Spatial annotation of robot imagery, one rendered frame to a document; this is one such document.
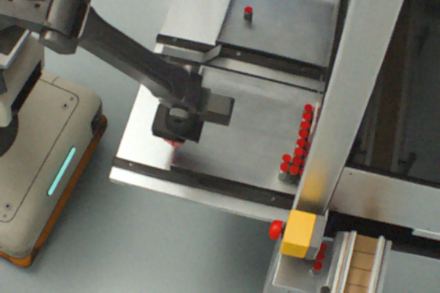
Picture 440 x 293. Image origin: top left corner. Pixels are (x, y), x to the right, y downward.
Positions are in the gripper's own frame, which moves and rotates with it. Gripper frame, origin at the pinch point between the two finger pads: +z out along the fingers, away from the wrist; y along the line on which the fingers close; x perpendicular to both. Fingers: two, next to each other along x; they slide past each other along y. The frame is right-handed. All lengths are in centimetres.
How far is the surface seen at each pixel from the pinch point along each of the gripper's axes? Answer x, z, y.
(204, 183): -7.3, 0.5, 8.4
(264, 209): -9.4, 1.2, 22.1
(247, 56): 26.4, -0.2, 10.6
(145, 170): -7.5, 1.8, -4.4
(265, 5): 44.4, 1.2, 12.0
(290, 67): 25.9, -1.2, 20.9
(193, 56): 24.8, 2.8, -1.4
